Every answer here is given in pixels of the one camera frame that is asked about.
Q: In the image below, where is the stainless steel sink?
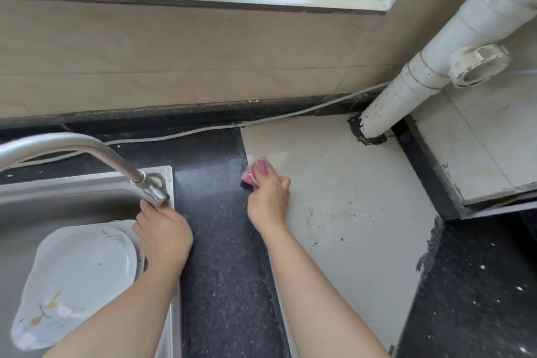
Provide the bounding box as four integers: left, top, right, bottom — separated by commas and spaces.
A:
0, 166, 182, 358

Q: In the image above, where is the pink cloth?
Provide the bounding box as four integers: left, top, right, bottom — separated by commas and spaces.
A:
240, 157, 274, 191

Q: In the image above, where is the white round plate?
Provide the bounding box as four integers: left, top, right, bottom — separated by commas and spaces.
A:
10, 225, 139, 351

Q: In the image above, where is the black speckled countertop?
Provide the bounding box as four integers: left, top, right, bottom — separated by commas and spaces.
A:
0, 95, 537, 358

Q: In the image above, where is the person's left hand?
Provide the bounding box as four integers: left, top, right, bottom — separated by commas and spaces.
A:
132, 199, 194, 275

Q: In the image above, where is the steel faucet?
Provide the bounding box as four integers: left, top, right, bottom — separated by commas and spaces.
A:
0, 132, 171, 208

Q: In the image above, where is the person's right forearm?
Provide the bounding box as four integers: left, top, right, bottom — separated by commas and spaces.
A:
260, 223, 391, 358

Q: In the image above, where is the white square plate pink flower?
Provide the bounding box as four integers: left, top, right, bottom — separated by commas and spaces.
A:
105, 219, 147, 281

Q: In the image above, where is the person's left forearm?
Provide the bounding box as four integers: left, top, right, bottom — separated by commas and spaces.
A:
41, 261, 185, 358

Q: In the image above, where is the white cable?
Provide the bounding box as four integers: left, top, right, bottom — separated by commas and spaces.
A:
0, 81, 393, 169

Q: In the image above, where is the white metal shelf rack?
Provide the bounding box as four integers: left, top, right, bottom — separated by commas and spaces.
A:
461, 190, 537, 220

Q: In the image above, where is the white drain pipe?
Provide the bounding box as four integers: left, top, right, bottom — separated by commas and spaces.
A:
348, 0, 537, 147

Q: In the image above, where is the person's right hand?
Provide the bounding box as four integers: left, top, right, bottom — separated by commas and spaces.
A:
247, 162, 291, 235

